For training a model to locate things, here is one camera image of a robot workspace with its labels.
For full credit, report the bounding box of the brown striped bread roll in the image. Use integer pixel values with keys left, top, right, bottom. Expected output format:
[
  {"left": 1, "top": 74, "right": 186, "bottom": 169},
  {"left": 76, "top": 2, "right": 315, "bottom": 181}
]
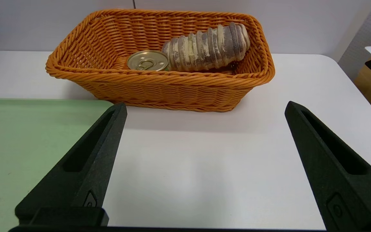
[{"left": 162, "top": 22, "right": 251, "bottom": 72}]

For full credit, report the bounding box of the orange wicker basket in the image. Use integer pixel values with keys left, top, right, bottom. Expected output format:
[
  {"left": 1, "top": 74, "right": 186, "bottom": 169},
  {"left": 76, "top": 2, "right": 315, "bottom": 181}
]
[{"left": 45, "top": 9, "right": 276, "bottom": 112}]

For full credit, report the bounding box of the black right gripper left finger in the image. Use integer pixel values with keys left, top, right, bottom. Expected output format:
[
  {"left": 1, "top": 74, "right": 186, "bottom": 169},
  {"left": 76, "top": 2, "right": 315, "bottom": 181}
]
[{"left": 15, "top": 102, "right": 128, "bottom": 227}]

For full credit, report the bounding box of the light green plastic tray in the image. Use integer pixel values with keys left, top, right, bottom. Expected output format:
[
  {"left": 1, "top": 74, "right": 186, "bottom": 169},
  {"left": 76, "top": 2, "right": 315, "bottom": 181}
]
[{"left": 0, "top": 98, "right": 114, "bottom": 232}]

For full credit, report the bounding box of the tin can with gold lid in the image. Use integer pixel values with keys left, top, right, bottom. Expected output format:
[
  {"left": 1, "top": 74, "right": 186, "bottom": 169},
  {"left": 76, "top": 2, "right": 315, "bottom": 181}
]
[{"left": 127, "top": 50, "right": 170, "bottom": 72}]

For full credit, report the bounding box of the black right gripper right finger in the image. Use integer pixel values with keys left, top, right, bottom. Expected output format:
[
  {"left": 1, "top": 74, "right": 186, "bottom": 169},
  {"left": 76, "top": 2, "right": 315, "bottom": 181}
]
[{"left": 284, "top": 101, "right": 371, "bottom": 231}]

